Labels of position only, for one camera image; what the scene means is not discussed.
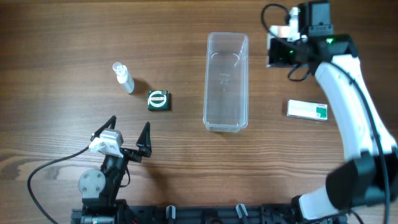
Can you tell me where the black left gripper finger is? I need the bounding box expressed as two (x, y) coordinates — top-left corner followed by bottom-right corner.
(91, 115), (117, 139)
(136, 122), (152, 156)

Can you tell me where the white green medicine box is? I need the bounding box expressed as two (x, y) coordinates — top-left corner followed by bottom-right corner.
(287, 100), (328, 121)

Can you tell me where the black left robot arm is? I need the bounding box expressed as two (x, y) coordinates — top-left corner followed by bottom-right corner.
(78, 116), (152, 223)

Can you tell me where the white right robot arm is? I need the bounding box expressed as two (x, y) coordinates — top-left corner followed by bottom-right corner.
(266, 1), (397, 223)

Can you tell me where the clear plastic container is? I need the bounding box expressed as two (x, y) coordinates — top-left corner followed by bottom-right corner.
(203, 32), (249, 133)

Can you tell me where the green Zam-Buk box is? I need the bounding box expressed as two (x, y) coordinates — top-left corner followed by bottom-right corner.
(147, 90), (170, 111)

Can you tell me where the black right camera cable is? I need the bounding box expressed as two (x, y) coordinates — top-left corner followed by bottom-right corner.
(261, 3), (391, 224)

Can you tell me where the black camera cable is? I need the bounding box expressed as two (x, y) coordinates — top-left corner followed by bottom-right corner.
(261, 3), (391, 224)
(27, 146), (91, 224)

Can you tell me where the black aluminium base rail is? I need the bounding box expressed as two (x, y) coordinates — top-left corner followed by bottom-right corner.
(70, 203), (349, 224)

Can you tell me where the black left camera cable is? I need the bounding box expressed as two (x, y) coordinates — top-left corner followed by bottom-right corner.
(27, 146), (91, 224)

